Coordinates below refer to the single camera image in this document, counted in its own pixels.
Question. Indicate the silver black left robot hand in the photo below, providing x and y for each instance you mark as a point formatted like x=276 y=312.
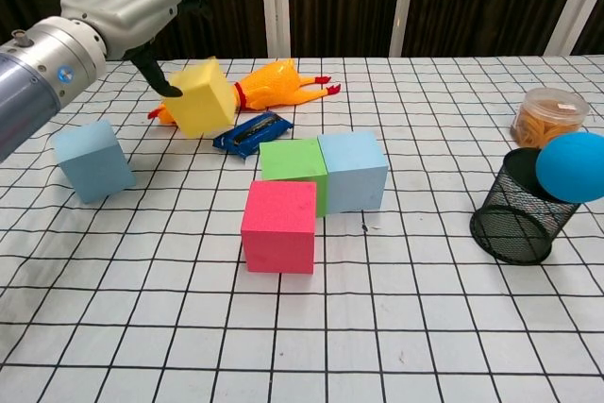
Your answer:
x=122 y=6

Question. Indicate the yellow foam cube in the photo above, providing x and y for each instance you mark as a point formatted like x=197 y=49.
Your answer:
x=200 y=105

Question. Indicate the light blue foam cube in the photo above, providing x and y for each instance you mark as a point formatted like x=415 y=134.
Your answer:
x=354 y=172
x=94 y=162

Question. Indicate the green foam cube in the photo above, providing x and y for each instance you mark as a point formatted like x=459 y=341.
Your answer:
x=290 y=160

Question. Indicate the pink red foam cube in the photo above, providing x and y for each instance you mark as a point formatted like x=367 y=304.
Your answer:
x=280 y=228

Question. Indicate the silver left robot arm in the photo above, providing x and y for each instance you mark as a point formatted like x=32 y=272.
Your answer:
x=42 y=72

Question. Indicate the orange rubber chicken toy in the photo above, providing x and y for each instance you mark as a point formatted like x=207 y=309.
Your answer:
x=273 y=84

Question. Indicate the blue snack packet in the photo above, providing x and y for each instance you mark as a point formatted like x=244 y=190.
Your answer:
x=245 y=139

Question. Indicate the white black checkered tablecloth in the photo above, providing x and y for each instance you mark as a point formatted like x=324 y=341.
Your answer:
x=424 y=318

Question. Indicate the clear jar of rubber bands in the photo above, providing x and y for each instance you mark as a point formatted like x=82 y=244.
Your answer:
x=542 y=120

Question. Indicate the black mesh pen holder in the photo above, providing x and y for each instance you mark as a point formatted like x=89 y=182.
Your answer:
x=514 y=223

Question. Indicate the blue ball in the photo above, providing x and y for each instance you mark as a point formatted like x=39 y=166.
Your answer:
x=573 y=167

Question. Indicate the white frame post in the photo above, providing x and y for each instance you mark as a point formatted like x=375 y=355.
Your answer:
x=405 y=2
x=276 y=2
x=573 y=2

